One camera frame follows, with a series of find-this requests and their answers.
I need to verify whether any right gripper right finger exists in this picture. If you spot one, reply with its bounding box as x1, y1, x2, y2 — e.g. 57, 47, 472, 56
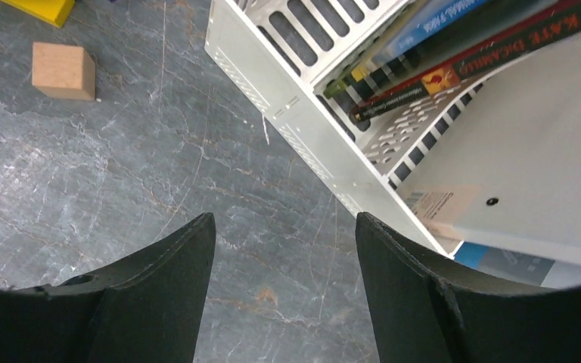
356, 212, 581, 362

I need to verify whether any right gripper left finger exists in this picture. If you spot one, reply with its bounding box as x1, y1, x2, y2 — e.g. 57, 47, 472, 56
0, 213, 216, 362

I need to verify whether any blue plastic folder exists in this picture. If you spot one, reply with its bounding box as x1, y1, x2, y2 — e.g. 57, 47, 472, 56
454, 242, 581, 289

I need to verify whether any white paper box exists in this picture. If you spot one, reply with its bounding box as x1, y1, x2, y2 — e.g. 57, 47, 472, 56
398, 33, 581, 265

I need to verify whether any Animal Farm book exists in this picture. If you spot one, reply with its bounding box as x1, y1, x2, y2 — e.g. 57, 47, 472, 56
322, 0, 492, 98

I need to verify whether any brown small book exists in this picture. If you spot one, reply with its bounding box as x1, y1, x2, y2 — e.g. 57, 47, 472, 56
348, 1, 581, 123

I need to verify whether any wooden cube block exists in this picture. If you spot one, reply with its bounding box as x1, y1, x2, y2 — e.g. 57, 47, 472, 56
31, 42, 96, 101

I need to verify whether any white file organizer rack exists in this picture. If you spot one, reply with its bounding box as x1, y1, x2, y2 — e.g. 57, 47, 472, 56
205, 1, 484, 258

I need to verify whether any yellow eraser block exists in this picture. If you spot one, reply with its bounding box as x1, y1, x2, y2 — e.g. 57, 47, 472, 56
2, 0, 76, 28

